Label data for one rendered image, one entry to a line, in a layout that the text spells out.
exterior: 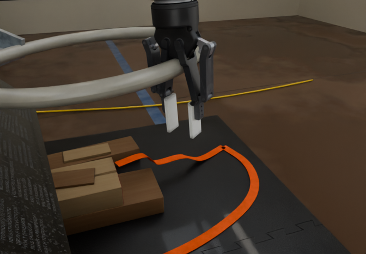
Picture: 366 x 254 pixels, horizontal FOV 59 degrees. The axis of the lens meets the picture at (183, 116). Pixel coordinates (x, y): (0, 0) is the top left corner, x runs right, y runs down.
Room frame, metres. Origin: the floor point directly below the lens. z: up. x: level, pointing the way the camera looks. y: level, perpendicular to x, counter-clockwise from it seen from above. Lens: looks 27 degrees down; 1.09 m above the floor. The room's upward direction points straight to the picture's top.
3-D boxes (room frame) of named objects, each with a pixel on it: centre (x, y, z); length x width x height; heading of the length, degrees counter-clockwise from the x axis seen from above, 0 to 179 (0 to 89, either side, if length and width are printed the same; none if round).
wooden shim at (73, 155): (1.51, 0.53, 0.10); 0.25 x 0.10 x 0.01; 112
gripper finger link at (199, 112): (0.50, -0.03, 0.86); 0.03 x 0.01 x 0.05; 57
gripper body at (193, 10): (0.53, 0.01, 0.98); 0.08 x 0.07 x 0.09; 57
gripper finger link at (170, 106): (0.54, 0.02, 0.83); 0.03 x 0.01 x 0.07; 147
